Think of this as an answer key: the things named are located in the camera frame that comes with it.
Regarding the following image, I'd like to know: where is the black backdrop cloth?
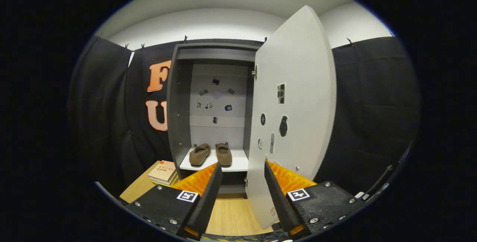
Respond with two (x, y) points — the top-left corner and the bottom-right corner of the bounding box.
(69, 34), (421, 201)

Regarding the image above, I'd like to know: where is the orange white book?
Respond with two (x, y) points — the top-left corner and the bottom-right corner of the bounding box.
(148, 160), (176, 182)

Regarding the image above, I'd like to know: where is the black metal stand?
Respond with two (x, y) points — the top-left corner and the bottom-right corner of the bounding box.
(360, 141), (414, 202)

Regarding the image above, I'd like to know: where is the white cabinet shelf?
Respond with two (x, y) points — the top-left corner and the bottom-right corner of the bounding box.
(179, 146), (249, 172)

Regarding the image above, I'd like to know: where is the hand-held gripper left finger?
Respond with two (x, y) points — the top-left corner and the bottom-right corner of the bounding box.
(125, 162), (223, 239)

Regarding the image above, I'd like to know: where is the brown fuzzy shoe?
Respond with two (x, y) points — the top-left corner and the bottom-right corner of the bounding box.
(189, 143), (211, 166)
(215, 142), (233, 166)

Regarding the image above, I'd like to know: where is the yellow edged book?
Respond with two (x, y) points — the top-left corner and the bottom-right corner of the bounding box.
(151, 173), (179, 187)

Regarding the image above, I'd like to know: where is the white shoe cabinet door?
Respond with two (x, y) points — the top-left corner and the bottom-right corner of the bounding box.
(245, 5), (338, 230)

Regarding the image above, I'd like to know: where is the dark grey shoe cabinet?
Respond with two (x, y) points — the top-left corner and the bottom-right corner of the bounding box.
(166, 42), (263, 195)

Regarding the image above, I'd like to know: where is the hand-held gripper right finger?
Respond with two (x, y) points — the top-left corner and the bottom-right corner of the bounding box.
(264, 160), (367, 237)

